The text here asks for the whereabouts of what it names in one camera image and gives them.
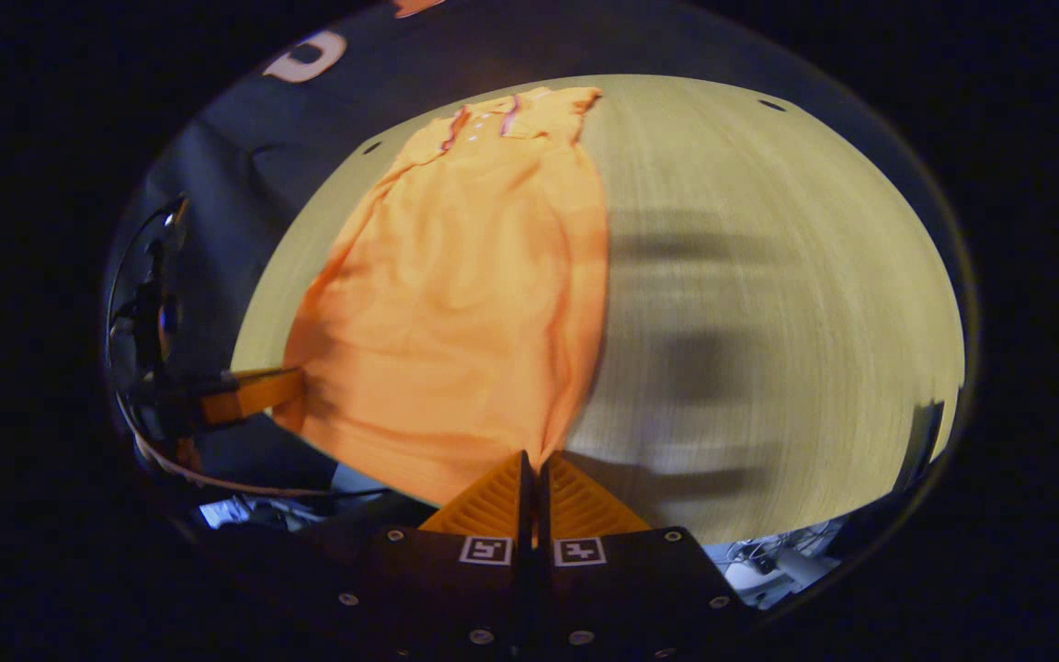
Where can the orange T-shirt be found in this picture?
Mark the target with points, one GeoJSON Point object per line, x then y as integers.
{"type": "Point", "coordinates": [465, 303]}

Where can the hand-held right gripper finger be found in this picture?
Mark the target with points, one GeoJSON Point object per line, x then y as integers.
{"type": "Point", "coordinates": [525, 515]}
{"type": "Point", "coordinates": [545, 515]}

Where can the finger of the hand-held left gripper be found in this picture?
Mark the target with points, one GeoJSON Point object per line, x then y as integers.
{"type": "Point", "coordinates": [254, 393]}

